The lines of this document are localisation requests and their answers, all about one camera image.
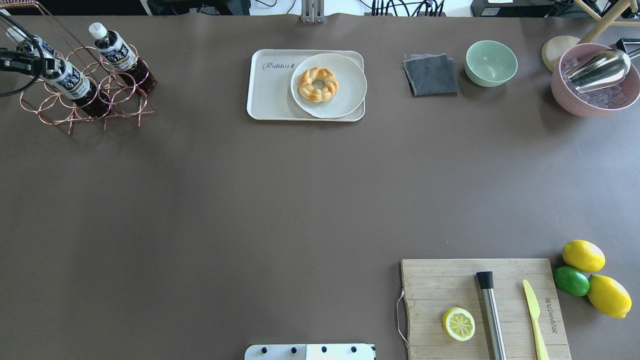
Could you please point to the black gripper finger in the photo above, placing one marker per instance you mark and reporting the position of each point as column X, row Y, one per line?
column 27, row 65

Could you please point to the tea bottle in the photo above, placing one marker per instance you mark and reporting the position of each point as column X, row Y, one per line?
column 75, row 86
column 25, row 46
column 130, row 68

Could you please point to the cream rectangular tray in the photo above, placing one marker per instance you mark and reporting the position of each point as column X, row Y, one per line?
column 269, row 94

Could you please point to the white round plate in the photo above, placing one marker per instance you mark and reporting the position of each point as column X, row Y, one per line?
column 351, row 91

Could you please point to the dark grey folded cloth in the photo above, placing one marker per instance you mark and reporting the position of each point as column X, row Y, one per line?
column 430, row 74

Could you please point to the green ceramic bowl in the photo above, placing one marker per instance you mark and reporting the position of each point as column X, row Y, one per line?
column 489, row 63

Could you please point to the wooden cutting board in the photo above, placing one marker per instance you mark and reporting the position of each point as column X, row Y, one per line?
column 432, row 286

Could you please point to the half lemon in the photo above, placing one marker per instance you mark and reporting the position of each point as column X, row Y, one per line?
column 459, row 323

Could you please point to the steel muddler black tip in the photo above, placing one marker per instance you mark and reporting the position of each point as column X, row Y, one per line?
column 495, row 339

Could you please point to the wooden mug tree stand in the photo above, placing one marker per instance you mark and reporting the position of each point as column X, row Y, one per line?
column 555, row 47

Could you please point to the yellow plastic knife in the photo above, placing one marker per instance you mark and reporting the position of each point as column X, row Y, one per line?
column 534, row 313

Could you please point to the pink bowl with ice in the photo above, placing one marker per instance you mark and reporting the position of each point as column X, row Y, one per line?
column 597, row 103

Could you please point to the metal ice scoop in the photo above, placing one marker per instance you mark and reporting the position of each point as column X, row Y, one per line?
column 606, row 68

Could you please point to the yellow lemon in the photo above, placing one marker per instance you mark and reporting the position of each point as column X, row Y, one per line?
column 609, row 297
column 583, row 255

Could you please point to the green lime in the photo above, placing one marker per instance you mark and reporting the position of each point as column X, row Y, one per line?
column 571, row 281

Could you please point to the copper wire bottle rack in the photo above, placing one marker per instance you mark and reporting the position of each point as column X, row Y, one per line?
column 45, row 102

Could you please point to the aluminium frame post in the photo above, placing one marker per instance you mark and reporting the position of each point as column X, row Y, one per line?
column 312, row 11

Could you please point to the braided ring pastry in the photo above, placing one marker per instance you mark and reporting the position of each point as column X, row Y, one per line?
column 317, row 84

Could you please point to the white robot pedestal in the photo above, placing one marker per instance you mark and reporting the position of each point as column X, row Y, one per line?
column 312, row 351

